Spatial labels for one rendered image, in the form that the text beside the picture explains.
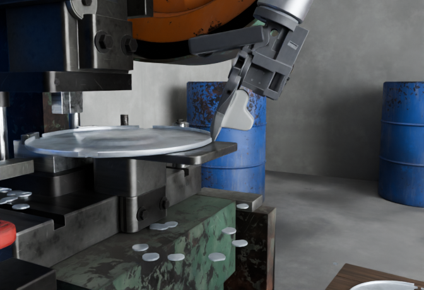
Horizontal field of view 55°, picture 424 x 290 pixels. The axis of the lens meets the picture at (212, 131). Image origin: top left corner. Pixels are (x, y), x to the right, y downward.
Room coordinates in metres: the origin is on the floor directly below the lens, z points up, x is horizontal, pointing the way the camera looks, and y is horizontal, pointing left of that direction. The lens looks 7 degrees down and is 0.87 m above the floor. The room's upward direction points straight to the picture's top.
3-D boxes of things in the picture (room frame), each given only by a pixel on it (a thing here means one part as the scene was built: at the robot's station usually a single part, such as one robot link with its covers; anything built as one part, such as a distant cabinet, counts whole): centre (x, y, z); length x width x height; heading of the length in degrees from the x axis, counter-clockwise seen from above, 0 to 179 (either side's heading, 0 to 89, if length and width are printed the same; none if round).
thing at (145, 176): (0.63, 0.10, 0.72); 0.25 x 0.14 x 0.14; 63
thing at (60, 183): (0.71, 0.26, 0.72); 0.20 x 0.16 x 0.03; 153
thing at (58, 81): (0.71, 0.26, 0.86); 0.20 x 0.16 x 0.05; 153
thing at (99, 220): (0.71, 0.26, 0.68); 0.45 x 0.30 x 0.06; 153
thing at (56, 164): (0.71, 0.25, 0.76); 0.15 x 0.09 x 0.05; 153
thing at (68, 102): (0.70, 0.25, 0.84); 0.05 x 0.03 x 0.04; 153
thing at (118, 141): (0.65, 0.14, 0.78); 0.29 x 0.29 x 0.01
